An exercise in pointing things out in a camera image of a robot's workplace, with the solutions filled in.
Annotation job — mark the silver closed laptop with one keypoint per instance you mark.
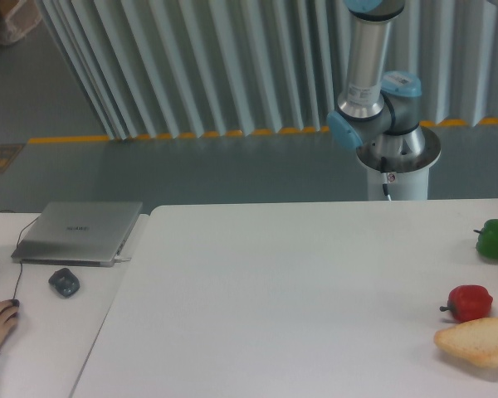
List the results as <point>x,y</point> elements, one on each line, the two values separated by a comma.
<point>88,233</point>

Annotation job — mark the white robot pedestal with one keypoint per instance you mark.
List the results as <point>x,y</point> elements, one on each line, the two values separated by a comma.
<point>397,167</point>

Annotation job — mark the red bell pepper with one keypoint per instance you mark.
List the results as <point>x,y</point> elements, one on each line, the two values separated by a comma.
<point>468,302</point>

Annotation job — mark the toasted bread slice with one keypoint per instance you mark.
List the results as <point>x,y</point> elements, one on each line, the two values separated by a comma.
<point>474,341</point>

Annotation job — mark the green bell pepper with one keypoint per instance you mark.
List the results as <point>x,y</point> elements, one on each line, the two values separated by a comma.
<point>487,241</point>

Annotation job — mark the white usb plug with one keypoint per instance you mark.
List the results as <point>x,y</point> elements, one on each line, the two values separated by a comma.
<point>120,259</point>

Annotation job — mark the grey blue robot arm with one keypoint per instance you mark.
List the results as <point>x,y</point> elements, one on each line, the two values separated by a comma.
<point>373,102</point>

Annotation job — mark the white folding partition screen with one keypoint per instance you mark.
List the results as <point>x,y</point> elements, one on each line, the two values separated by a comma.
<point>177,67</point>

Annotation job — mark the dark grey earbuds case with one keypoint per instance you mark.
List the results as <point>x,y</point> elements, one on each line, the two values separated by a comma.
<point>64,283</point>

